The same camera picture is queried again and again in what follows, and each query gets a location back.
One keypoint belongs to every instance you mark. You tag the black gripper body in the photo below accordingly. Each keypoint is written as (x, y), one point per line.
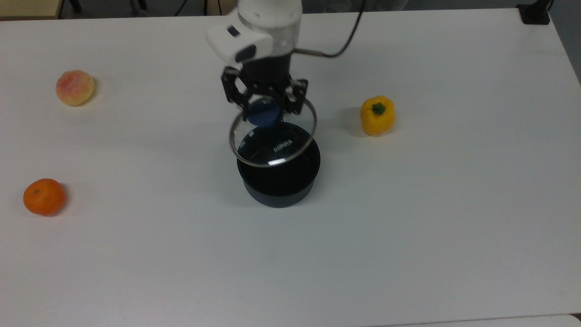
(266, 72)

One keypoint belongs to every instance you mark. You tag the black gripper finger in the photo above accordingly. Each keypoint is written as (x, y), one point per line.
(233, 88)
(297, 95)

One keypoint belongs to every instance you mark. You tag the glass lid with blue knob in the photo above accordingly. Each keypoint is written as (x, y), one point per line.
(264, 113)

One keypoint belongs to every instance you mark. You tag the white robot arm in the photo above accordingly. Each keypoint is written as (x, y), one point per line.
(263, 27)

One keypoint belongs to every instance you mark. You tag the yellow bell pepper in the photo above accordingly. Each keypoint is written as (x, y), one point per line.
(377, 118)

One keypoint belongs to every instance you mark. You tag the dark chair leg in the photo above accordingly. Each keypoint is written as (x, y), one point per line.
(75, 4)
(138, 6)

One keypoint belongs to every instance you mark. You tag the pink yellow peach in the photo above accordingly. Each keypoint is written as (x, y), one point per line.
(75, 88)

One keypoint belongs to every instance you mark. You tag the orange mandarin fruit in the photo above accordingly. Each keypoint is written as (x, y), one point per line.
(44, 197)

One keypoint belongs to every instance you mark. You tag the wooden furniture edge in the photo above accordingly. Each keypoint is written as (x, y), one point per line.
(27, 8)

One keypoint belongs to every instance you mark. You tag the black table clamp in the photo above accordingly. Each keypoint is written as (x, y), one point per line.
(535, 13)

